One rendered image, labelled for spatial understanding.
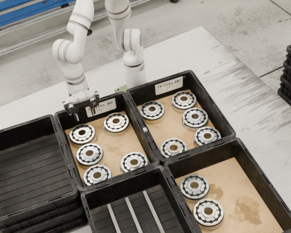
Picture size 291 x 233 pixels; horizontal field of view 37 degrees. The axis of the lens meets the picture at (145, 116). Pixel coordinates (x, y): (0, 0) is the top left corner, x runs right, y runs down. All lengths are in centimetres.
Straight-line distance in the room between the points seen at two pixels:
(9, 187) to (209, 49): 122
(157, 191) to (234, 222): 29
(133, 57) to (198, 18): 190
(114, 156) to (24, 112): 61
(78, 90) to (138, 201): 44
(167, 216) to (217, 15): 249
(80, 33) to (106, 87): 73
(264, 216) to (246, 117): 58
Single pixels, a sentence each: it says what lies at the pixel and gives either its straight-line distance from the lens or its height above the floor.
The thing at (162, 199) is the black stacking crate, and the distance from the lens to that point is 158.
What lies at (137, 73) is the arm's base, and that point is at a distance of 193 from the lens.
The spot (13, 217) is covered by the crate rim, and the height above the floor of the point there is 92.
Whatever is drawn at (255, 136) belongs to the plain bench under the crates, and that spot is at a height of 70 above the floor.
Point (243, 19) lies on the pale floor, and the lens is 374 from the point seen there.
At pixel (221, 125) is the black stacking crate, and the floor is 89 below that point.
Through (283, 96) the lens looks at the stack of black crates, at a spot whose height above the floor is 26.
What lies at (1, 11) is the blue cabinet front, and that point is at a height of 44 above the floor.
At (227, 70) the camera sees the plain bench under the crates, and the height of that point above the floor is 70.
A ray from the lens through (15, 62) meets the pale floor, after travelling 359.
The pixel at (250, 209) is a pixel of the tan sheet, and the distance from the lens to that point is 157.
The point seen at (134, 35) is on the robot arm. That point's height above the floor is 107.
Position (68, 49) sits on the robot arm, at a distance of 144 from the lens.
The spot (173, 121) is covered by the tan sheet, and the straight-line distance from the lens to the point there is 179.
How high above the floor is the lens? 217
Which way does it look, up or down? 48 degrees down
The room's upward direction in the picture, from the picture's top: 6 degrees counter-clockwise
